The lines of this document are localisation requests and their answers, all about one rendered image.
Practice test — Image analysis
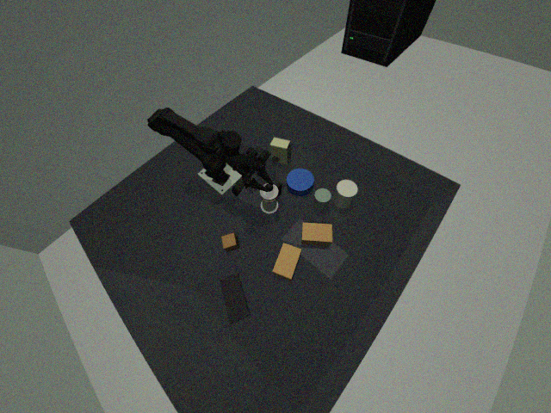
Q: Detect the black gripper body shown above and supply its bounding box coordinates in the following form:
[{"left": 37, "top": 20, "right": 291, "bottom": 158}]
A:
[{"left": 230, "top": 150, "right": 271, "bottom": 196}]

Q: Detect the blue short cylinder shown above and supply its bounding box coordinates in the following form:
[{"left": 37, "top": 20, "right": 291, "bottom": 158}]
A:
[{"left": 287, "top": 169, "right": 314, "bottom": 196}]

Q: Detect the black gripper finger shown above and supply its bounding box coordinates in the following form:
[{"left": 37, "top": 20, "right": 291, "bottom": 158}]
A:
[
  {"left": 245, "top": 177, "right": 269, "bottom": 192},
  {"left": 257, "top": 163, "right": 274, "bottom": 185}
]

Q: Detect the french press coffee maker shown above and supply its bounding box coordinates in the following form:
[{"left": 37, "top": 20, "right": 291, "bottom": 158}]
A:
[{"left": 260, "top": 182, "right": 282, "bottom": 214}]

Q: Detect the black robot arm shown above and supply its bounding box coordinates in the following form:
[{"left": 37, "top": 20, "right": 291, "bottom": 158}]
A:
[{"left": 147, "top": 108, "right": 258, "bottom": 186}]

